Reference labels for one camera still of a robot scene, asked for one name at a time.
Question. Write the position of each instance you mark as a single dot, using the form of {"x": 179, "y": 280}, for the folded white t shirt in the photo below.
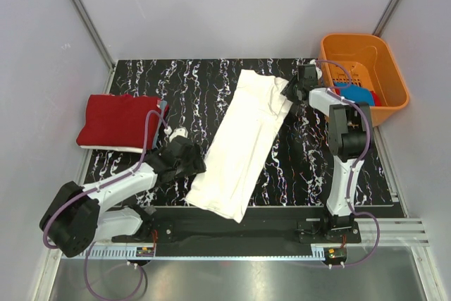
{"x": 114, "y": 148}

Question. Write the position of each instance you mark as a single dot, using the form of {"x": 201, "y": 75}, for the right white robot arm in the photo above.
{"x": 350, "y": 137}

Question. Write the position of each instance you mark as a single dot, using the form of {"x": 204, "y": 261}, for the folded grey t shirt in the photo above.
{"x": 163, "y": 106}

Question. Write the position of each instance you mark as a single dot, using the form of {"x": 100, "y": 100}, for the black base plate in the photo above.
{"x": 273, "y": 229}

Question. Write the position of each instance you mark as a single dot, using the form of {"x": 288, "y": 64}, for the orange plastic basket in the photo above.
{"x": 369, "y": 61}

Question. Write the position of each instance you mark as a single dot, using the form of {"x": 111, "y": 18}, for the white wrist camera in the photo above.
{"x": 319, "y": 73}
{"x": 181, "y": 131}

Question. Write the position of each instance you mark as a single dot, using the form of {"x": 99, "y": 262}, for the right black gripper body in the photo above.
{"x": 299, "y": 84}

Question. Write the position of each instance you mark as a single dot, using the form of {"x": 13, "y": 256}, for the white t shirt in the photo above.
{"x": 114, "y": 148}
{"x": 241, "y": 145}

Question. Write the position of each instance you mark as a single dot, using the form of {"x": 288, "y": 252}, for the grey slotted cable duct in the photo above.
{"x": 166, "y": 252}

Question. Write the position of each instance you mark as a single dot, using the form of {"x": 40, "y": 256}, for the left corner aluminium post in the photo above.
{"x": 93, "y": 33}

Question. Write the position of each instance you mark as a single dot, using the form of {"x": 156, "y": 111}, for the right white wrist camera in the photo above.
{"x": 319, "y": 73}

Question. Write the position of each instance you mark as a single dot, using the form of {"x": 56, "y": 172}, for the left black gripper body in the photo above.
{"x": 183, "y": 167}

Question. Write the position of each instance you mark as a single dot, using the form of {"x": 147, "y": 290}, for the blue t shirt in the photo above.
{"x": 355, "y": 93}

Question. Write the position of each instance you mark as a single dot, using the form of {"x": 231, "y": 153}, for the folded red t shirt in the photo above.
{"x": 120, "y": 120}

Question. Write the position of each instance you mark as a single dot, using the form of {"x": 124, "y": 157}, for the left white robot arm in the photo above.
{"x": 79, "y": 216}

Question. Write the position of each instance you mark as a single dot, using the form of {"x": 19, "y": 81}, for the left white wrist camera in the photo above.
{"x": 181, "y": 131}

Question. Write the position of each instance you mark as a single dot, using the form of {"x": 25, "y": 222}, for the red t shirt in basket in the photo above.
{"x": 376, "y": 99}

